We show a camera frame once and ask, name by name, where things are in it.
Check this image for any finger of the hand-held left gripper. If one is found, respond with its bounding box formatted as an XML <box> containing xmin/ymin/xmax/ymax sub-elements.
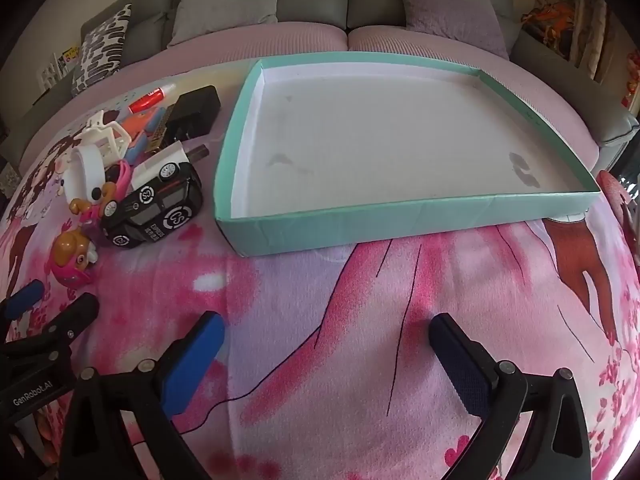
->
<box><xmin>0</xmin><ymin>282</ymin><xmax>46</xmax><ymax>332</ymax></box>
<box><xmin>20</xmin><ymin>292</ymin><xmax>100</xmax><ymax>357</ymax></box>

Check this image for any pink brown puppy toy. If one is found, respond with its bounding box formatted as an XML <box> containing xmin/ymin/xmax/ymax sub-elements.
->
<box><xmin>52</xmin><ymin>182</ymin><xmax>121</xmax><ymax>287</ymax></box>

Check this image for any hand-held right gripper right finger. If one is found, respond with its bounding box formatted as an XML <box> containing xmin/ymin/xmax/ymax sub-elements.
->
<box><xmin>429</xmin><ymin>313</ymin><xmax>593</xmax><ymax>480</ymax></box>

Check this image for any pink quilted sofa cover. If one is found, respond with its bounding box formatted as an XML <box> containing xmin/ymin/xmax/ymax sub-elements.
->
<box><xmin>20</xmin><ymin>20</ymin><xmax>601</xmax><ymax>161</ymax></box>

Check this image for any printed cartoon blanket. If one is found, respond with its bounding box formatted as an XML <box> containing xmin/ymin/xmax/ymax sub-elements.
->
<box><xmin>0</xmin><ymin>65</ymin><xmax>640</xmax><ymax>480</ymax></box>

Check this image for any white charger plug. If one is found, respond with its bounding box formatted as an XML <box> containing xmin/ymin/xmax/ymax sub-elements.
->
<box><xmin>131</xmin><ymin>142</ymin><xmax>209</xmax><ymax>193</ymax></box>

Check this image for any gold black patterned lighter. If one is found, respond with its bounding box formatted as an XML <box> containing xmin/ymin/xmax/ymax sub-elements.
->
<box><xmin>147</xmin><ymin>106</ymin><xmax>177</xmax><ymax>153</ymax></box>

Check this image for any orange bag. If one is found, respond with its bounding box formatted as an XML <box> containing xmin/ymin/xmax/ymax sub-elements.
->
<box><xmin>520</xmin><ymin>2</ymin><xmax>576</xmax><ymax>56</ymax></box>

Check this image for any patterned curtain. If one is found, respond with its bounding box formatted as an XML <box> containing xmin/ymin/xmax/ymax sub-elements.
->
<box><xmin>530</xmin><ymin>0</ymin><xmax>640</xmax><ymax>91</ymax></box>

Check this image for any pink smartwatch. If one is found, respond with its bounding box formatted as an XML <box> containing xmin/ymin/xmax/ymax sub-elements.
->
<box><xmin>102</xmin><ymin>159</ymin><xmax>134</xmax><ymax>197</ymax></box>

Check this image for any black charger plug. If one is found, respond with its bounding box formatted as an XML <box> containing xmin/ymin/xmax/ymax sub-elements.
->
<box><xmin>167</xmin><ymin>86</ymin><xmax>222</xmax><ymax>143</ymax></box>

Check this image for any white smartwatch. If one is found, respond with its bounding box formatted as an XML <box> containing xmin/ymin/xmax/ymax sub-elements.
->
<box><xmin>55</xmin><ymin>110</ymin><xmax>132</xmax><ymax>201</ymax></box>

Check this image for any black toy car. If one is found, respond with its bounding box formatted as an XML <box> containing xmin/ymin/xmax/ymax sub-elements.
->
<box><xmin>100</xmin><ymin>162</ymin><xmax>203</xmax><ymax>250</ymax></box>

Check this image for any teal cardboard box lid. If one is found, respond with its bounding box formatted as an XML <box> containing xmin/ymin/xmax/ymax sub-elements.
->
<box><xmin>214</xmin><ymin>55</ymin><xmax>602</xmax><ymax>259</ymax></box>

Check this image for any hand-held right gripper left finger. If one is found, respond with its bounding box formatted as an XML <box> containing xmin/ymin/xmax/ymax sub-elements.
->
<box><xmin>59</xmin><ymin>311</ymin><xmax>227</xmax><ymax>480</ymax></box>

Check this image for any black white patterned pillow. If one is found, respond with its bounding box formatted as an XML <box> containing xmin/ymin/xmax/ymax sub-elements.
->
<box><xmin>71</xmin><ymin>4</ymin><xmax>132</xmax><ymax>98</ymax></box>

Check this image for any lilac pillow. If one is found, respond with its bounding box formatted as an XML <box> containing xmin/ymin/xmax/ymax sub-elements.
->
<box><xmin>392</xmin><ymin>0</ymin><xmax>511</xmax><ymax>61</ymax></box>

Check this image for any grey pillow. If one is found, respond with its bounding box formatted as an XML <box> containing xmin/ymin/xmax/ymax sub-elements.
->
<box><xmin>167</xmin><ymin>0</ymin><xmax>283</xmax><ymax>48</ymax></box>

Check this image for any red glue bottle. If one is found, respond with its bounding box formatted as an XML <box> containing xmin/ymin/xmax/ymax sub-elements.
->
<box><xmin>129</xmin><ymin>85</ymin><xmax>177</xmax><ymax>112</ymax></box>

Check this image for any white book rack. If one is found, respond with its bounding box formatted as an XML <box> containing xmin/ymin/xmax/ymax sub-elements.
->
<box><xmin>37</xmin><ymin>45</ymin><xmax>81</xmax><ymax>93</ymax></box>

